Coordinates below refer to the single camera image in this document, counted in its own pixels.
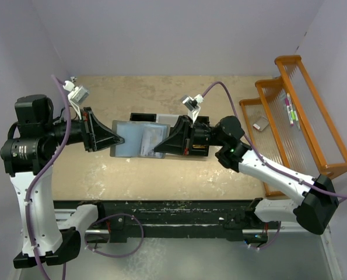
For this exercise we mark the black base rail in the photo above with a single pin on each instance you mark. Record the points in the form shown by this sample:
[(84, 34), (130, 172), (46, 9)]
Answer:
[(232, 220)]

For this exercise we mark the pink marker pen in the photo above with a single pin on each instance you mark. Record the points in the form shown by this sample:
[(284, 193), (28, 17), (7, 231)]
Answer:
[(288, 107)]

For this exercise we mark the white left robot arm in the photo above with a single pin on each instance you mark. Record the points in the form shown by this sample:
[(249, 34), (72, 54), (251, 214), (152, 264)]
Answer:
[(33, 144)]

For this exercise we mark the orange wooden rack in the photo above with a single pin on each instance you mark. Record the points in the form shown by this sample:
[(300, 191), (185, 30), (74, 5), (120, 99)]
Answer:
[(318, 147)]

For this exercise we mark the grey card holder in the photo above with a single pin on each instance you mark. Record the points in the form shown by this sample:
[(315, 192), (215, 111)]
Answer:
[(140, 139)]

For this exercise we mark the black bin with gold cards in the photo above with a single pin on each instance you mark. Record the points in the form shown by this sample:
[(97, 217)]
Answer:
[(201, 146)]

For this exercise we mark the gold cards stack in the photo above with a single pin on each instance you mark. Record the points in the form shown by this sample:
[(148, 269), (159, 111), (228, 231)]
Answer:
[(199, 147)]

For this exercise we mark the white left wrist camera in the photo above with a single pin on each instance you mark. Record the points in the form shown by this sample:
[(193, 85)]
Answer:
[(76, 96)]

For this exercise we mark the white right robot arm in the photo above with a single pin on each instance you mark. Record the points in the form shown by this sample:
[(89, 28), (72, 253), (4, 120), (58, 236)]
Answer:
[(310, 202)]

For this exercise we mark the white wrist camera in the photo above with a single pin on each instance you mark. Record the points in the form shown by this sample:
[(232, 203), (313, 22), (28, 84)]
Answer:
[(193, 106), (76, 96)]

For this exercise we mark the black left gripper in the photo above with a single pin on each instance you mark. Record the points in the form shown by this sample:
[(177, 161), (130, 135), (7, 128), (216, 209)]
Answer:
[(96, 135)]

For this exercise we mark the green marker pen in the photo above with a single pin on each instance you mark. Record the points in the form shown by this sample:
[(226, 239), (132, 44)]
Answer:
[(294, 119)]

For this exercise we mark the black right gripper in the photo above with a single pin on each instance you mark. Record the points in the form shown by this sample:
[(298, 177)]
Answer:
[(177, 142)]

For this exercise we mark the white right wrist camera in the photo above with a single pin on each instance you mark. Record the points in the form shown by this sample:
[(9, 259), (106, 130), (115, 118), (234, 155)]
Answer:
[(193, 106)]

